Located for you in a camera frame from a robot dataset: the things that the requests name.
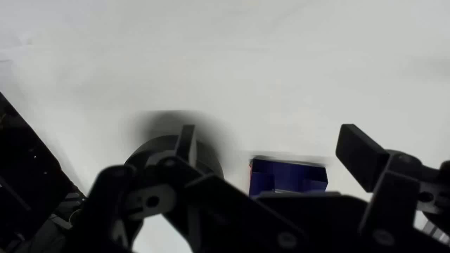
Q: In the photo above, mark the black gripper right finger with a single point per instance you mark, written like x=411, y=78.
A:
x=366, y=155

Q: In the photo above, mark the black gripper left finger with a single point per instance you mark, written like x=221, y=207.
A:
x=211, y=202

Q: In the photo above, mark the blue acrylic plate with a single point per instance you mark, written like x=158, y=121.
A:
x=286, y=176

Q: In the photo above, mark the black angular equipment block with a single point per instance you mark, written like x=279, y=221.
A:
x=28, y=173

